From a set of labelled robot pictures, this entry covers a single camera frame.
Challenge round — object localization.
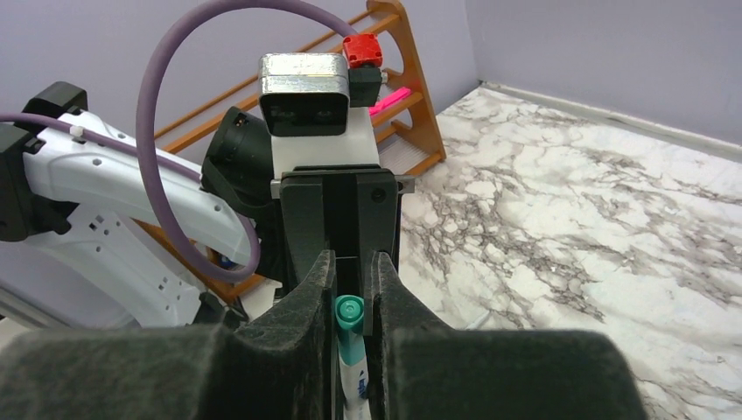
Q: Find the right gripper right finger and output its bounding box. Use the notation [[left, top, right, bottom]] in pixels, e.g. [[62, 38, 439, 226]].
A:
[[366, 252, 647, 419]]

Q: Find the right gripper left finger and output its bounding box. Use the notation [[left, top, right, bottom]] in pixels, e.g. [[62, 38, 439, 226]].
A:
[[1, 250, 338, 419]]

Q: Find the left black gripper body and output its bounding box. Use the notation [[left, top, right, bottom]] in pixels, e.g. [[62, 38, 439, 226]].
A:
[[271, 164, 415, 291]]

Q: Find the white pen teal tip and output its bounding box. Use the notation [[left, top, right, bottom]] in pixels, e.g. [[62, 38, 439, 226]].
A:
[[339, 339, 371, 420]]

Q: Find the wooden rack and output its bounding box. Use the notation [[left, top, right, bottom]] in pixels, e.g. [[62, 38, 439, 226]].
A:
[[136, 0, 447, 303]]

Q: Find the pink clip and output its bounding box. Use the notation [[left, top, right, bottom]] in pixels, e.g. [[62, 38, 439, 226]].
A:
[[368, 87, 412, 116]]

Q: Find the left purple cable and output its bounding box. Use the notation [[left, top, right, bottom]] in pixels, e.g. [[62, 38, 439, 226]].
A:
[[0, 0, 358, 285]]

